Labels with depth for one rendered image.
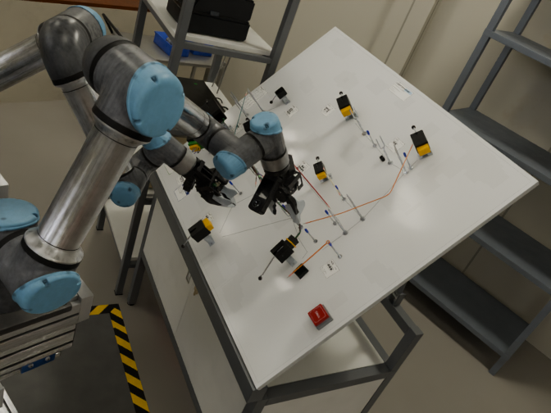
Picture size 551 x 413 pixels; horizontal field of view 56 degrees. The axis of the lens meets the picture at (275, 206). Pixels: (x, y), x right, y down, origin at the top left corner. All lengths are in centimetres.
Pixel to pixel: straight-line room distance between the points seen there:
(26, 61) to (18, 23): 284
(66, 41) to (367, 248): 102
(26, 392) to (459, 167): 197
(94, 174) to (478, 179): 114
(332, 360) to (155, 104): 126
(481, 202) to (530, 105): 229
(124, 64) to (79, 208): 27
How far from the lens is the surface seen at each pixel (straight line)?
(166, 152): 148
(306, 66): 230
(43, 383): 259
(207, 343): 198
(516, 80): 391
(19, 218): 115
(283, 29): 235
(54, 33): 134
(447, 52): 409
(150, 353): 275
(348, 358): 196
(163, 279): 238
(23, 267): 107
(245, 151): 125
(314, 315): 157
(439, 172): 172
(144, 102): 90
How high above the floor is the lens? 211
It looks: 31 degrees down
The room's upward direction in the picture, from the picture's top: 23 degrees clockwise
